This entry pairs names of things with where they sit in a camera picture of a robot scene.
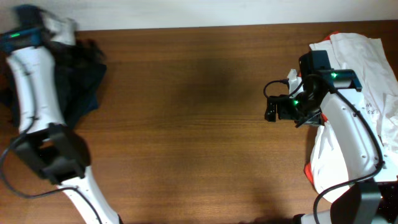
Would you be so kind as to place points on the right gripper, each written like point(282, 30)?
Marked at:
point(272, 109)

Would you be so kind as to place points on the black Nike t-shirt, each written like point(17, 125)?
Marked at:
point(80, 54)

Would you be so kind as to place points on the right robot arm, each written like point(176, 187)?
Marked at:
point(325, 95)

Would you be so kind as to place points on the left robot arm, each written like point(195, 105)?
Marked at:
point(45, 144)

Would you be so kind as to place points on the red garment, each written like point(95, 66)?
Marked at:
point(309, 169)

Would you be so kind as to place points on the white t-shirt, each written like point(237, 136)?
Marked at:
point(367, 58)

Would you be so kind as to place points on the folded black shirt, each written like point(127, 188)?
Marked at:
point(76, 88)

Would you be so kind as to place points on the folded navy shirt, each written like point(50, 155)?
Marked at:
point(78, 107)

